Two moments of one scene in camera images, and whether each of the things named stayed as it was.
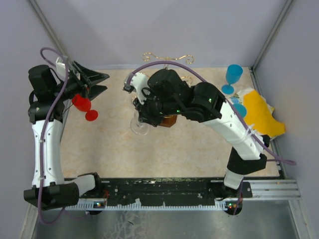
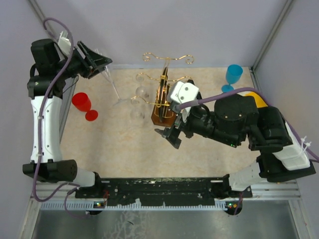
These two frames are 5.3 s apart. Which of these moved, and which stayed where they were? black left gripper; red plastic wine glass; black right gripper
Moved: black right gripper; black left gripper
Stayed: red plastic wine glass
